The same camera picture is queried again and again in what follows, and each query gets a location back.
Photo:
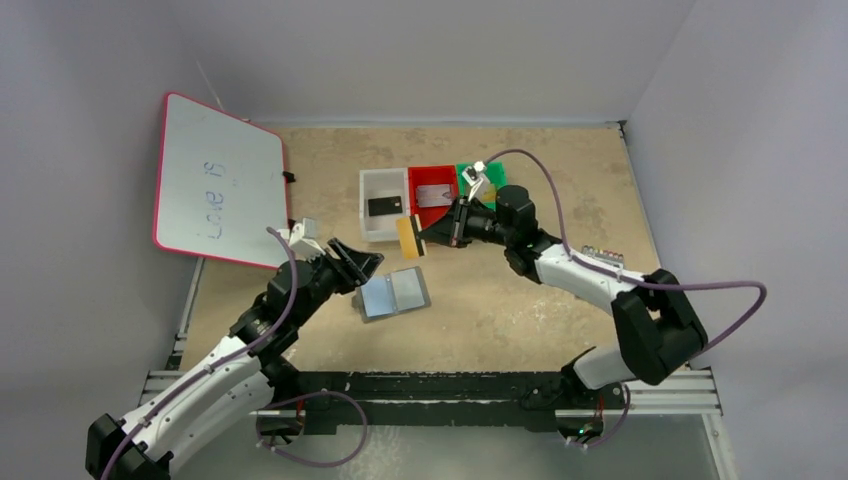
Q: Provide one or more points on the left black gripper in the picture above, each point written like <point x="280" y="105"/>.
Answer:
<point x="340" y="267"/>

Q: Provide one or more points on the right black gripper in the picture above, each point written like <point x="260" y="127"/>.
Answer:
<point x="454" y="225"/>

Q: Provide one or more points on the grey leather card holder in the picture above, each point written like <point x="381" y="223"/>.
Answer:
<point x="391" y="294"/>

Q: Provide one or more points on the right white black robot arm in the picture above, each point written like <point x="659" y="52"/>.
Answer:
<point x="656" y="327"/>

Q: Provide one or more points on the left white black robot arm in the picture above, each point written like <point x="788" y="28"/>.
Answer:
<point x="241" y="374"/>

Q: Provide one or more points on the silver pink credit card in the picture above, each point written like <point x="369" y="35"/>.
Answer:
<point x="434" y="195"/>

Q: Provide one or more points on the gold credit card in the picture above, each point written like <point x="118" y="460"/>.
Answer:
<point x="487" y="195"/>

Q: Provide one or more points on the black credit card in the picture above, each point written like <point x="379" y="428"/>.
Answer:
<point x="382" y="206"/>

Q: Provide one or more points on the green plastic bin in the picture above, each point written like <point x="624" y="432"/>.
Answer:
<point x="495" y="173"/>

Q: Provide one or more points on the white plastic bin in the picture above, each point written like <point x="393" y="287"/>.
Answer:
<point x="382" y="183"/>

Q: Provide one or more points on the box of coloured markers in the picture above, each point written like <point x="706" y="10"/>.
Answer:
<point x="607" y="256"/>

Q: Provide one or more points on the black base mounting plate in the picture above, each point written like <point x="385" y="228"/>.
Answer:
<point x="317" y="403"/>

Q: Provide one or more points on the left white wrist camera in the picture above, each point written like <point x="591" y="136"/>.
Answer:
<point x="301" y="238"/>

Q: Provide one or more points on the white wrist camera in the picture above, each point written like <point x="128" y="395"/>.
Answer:
<point x="301" y="238"/>
<point x="475" y="177"/>

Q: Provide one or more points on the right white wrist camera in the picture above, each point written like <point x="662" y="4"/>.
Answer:
<point x="475" y="177"/>

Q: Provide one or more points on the white board with pink frame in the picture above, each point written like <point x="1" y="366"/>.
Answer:
<point x="220" y="185"/>

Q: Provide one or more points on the aluminium frame rail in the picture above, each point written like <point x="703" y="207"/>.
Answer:
<point x="686" y="392"/>

